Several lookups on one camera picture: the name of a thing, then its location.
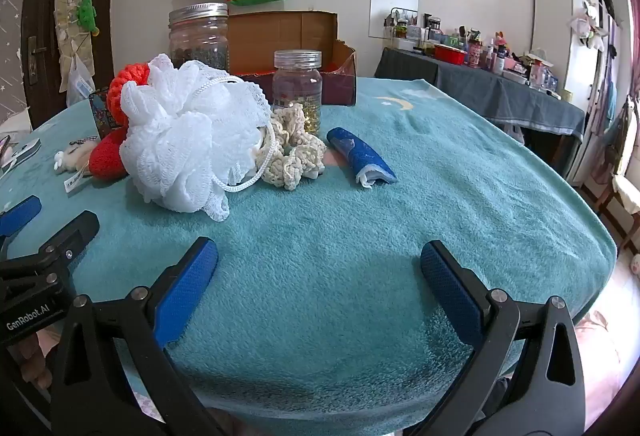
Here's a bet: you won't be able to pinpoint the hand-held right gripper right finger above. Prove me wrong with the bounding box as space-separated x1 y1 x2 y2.
405 240 586 436

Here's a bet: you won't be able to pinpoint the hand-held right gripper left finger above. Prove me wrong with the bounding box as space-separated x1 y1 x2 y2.
50 236 221 436

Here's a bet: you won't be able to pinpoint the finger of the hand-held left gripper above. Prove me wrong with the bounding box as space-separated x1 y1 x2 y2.
0 195 42 252
0 210 100 284

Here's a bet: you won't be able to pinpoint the small white plush keychain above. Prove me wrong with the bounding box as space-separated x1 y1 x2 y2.
54 141 97 193

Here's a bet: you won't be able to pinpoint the red heart plush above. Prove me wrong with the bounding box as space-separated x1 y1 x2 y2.
89 129 130 178

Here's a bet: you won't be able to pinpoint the white mesh bath pouf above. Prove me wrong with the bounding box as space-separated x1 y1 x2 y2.
119 54 273 223

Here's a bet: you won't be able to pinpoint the orange-red knit ball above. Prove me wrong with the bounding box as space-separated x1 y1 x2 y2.
106 61 152 129

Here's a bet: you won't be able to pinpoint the blue cloth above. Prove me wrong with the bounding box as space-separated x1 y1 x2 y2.
326 127 397 189

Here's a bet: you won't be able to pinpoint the cream crocheted scrunchie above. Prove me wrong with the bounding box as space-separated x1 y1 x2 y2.
257 109 328 191

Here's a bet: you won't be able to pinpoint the cardboard box red lining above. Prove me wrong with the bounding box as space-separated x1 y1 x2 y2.
227 10 357 107

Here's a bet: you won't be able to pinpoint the person's left hand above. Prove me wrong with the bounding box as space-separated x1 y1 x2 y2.
7 331 53 392

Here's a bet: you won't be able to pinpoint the white charger device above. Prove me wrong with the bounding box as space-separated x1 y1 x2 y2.
0 136 42 178

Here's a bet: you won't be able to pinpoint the floral patterned tin box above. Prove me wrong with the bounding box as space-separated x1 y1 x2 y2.
89 89 126 139

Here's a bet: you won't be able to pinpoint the clear plastic bag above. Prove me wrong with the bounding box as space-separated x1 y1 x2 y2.
66 55 96 107

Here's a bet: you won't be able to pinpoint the side table with toiletries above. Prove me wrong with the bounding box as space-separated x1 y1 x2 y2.
375 47 586 148

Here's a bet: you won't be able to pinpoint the beige hanging organizer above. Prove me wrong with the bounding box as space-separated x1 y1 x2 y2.
50 0 96 77

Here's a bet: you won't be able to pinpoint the dark brown door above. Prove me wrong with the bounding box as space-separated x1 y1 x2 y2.
22 0 121 129

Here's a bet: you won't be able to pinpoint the green plush toy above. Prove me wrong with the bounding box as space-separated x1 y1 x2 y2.
77 0 101 38

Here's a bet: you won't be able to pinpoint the small glass jar yellow capsules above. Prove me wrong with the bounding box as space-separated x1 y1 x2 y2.
272 50 322 135

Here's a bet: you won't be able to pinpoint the large glass jar metal lid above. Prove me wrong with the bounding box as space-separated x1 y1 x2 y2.
168 3 230 72

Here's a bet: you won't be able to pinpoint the red basin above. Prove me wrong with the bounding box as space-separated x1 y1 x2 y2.
434 44 468 66

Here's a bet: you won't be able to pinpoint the clutter of cosmetic bottles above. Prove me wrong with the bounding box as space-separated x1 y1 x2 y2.
384 9 563 92

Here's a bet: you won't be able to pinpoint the white cabinet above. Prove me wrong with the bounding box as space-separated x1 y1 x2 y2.
532 0 617 179

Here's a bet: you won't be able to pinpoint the white hanging plush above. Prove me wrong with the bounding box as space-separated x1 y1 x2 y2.
570 1 610 51

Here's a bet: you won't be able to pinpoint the pink curtain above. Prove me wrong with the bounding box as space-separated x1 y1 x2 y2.
624 0 640 177

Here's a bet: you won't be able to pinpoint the metal door handle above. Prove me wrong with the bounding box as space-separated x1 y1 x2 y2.
27 36 46 84

